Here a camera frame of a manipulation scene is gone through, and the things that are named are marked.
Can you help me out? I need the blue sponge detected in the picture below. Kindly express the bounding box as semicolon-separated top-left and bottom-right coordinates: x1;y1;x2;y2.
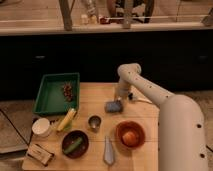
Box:
105;100;123;113

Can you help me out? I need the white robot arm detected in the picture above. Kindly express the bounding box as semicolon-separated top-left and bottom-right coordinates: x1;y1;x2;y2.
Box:
115;63;209;171

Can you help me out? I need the black head dish brush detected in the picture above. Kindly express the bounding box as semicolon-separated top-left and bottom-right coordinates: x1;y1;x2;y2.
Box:
128;93;152;104

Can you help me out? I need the orange bowl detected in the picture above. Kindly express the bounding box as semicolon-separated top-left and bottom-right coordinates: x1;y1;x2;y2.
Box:
115;121;146;150

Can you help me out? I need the small metal cup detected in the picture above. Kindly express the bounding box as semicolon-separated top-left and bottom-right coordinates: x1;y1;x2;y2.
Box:
88;115;101;132

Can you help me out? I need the orange fruit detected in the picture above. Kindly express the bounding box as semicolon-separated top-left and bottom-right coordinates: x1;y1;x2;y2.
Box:
122;131;137;146

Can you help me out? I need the bunch of red grapes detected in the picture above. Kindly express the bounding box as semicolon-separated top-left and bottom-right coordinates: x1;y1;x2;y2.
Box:
63;83;73;102

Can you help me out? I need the yellow corn cob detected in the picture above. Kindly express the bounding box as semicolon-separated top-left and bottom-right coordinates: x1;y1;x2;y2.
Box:
57;108;76;132

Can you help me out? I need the green cucumber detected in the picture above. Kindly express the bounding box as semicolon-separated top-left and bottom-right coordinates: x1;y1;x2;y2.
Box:
63;137;83;154

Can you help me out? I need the green plastic tray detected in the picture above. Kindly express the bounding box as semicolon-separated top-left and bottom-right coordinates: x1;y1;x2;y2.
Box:
34;73;80;116

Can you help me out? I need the dark brown bowl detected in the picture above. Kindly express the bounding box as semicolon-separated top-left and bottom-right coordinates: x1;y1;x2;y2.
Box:
62;130;89;159

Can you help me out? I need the red object on floor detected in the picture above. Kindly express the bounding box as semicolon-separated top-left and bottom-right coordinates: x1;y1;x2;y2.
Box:
100;18;111;25

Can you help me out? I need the white ceramic cup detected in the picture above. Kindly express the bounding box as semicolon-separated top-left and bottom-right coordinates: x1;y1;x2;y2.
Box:
32;118;51;137

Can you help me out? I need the small white bottle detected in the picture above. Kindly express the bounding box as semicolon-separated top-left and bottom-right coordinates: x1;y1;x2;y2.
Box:
81;14;89;25

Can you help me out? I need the wooden table leg right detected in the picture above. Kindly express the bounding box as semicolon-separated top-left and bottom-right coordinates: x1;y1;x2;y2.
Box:
123;0;133;29

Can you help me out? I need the wooden table leg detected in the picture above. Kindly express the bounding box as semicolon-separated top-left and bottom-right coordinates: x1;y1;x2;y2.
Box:
123;0;133;29
59;0;72;31

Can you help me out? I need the wooden table leg left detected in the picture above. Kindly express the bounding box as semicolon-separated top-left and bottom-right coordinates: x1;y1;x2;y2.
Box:
59;0;72;31

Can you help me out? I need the black cable right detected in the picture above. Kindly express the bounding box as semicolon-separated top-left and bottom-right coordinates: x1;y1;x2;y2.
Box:
205;143;213;154

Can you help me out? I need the black cable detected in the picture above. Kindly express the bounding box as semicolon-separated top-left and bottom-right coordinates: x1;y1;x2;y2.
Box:
205;143;213;154
0;109;34;148

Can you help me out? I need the black cable left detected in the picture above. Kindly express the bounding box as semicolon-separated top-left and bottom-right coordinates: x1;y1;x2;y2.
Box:
0;109;34;148

